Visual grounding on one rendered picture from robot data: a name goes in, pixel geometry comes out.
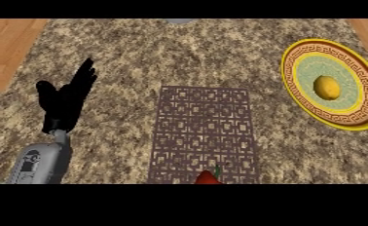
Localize yellow lemon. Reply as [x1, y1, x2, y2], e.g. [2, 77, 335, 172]
[313, 75, 342, 101]

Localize grey rounded object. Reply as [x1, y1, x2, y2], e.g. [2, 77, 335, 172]
[165, 19, 194, 25]

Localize red pepper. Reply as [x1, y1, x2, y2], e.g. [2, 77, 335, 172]
[193, 165, 225, 185]

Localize yellow patterned plate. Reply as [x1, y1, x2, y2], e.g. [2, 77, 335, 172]
[280, 38, 368, 132]

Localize brown patterned placemat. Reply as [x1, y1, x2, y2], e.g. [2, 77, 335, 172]
[146, 85, 264, 185]

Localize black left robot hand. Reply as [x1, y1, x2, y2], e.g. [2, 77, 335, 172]
[35, 57, 100, 134]

